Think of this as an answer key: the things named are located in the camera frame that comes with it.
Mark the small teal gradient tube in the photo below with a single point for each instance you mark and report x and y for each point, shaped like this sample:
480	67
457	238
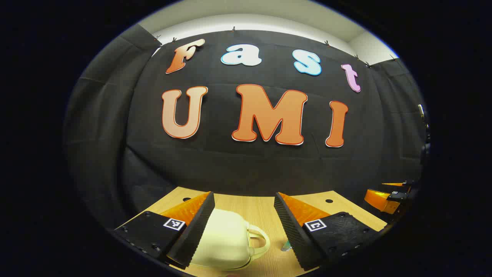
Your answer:
286	246

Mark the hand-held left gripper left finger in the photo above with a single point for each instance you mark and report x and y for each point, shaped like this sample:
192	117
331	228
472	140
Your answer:
196	231

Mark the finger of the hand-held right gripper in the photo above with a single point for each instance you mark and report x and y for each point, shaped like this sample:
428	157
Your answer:
378	200
399	184

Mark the pale yellow suitcase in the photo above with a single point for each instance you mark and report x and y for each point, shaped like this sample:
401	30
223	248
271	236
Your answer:
223	238

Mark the black backdrop cloth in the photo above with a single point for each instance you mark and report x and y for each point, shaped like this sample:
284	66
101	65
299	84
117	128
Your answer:
246	161

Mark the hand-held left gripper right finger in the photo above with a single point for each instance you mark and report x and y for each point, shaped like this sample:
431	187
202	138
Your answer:
290	231

